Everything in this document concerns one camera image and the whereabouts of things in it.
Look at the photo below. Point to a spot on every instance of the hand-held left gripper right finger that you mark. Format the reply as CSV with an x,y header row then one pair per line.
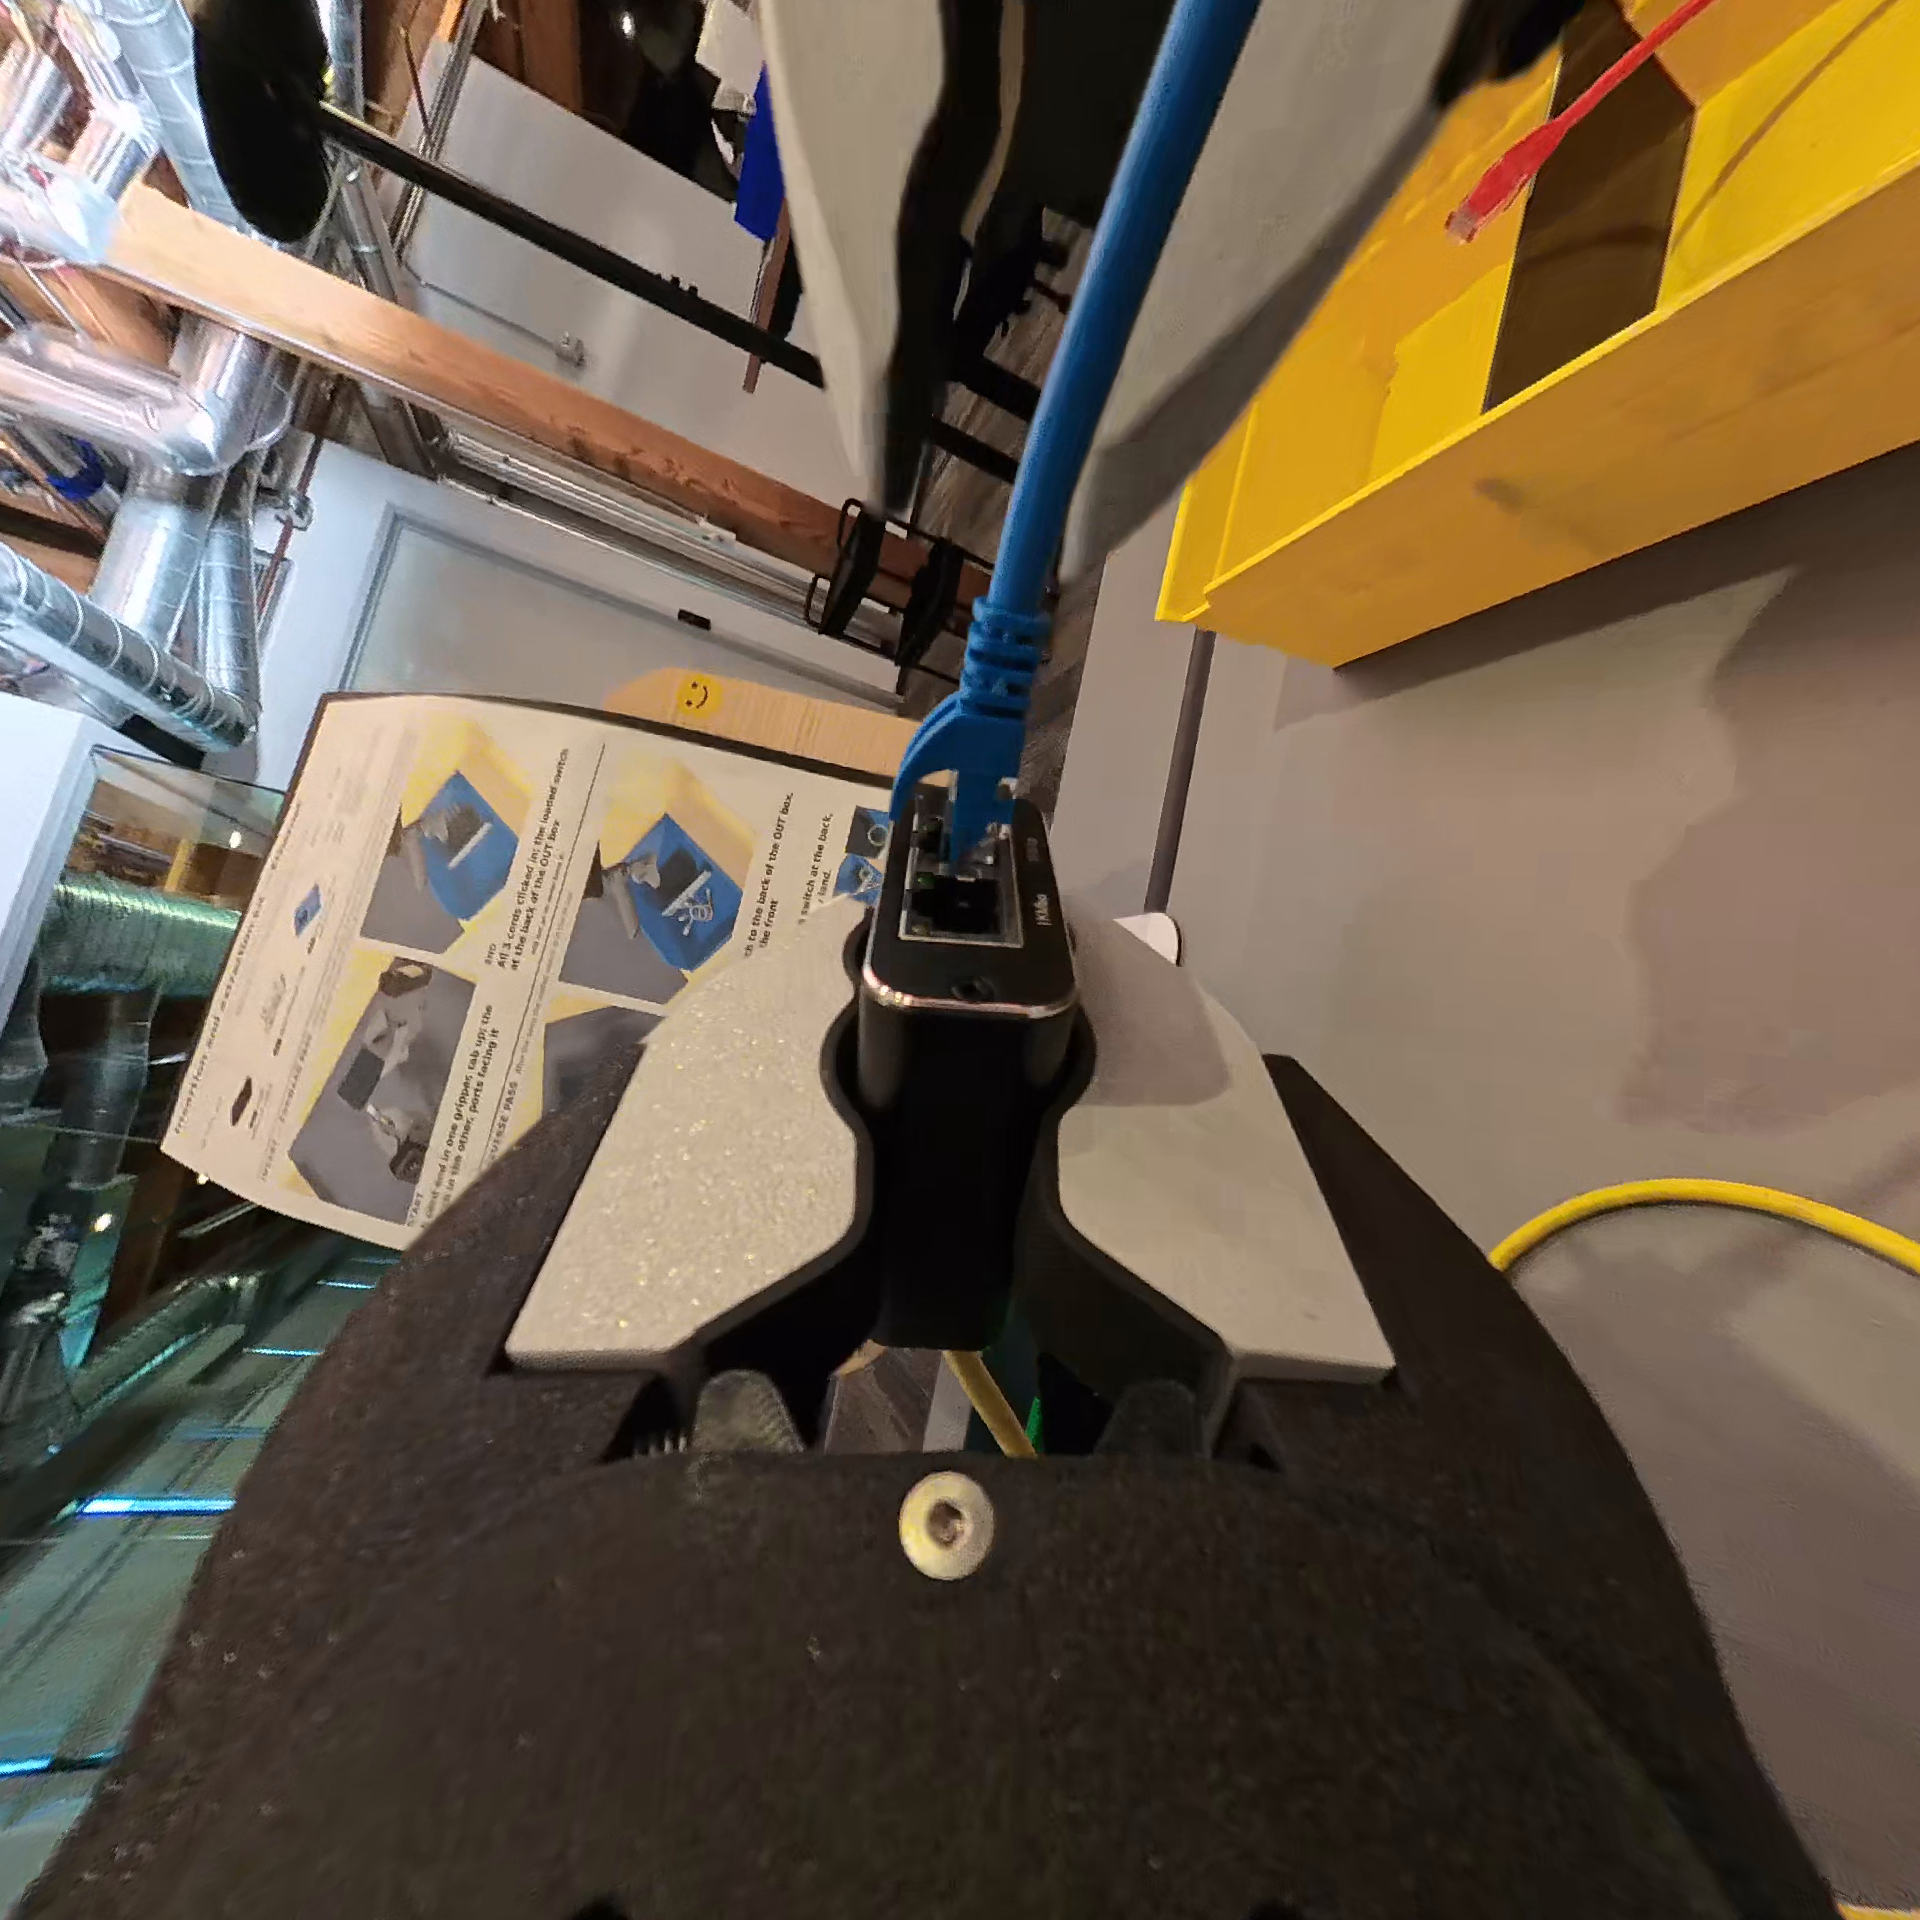
x,y
1217,1198

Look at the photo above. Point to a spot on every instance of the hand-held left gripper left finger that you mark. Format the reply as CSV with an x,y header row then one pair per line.
x,y
705,1169

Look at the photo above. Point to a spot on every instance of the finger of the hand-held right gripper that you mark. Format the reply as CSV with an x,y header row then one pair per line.
x,y
840,152
1291,182

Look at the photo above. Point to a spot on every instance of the black ethernet port adapter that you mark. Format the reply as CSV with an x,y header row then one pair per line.
x,y
960,1140

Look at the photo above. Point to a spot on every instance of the yellow plastic bin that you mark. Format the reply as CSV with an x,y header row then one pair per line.
x,y
1575,452

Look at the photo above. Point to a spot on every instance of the white stand base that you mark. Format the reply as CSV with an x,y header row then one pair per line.
x,y
1148,938

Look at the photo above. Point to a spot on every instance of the printed instruction sheet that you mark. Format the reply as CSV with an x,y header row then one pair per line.
x,y
493,932

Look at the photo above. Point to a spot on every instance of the yellow smiley sticker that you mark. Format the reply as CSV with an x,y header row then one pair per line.
x,y
693,695

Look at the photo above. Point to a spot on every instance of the white door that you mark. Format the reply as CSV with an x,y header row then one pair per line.
x,y
569,616

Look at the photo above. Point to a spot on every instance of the corrugated silver duct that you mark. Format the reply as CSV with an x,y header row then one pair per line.
x,y
117,643

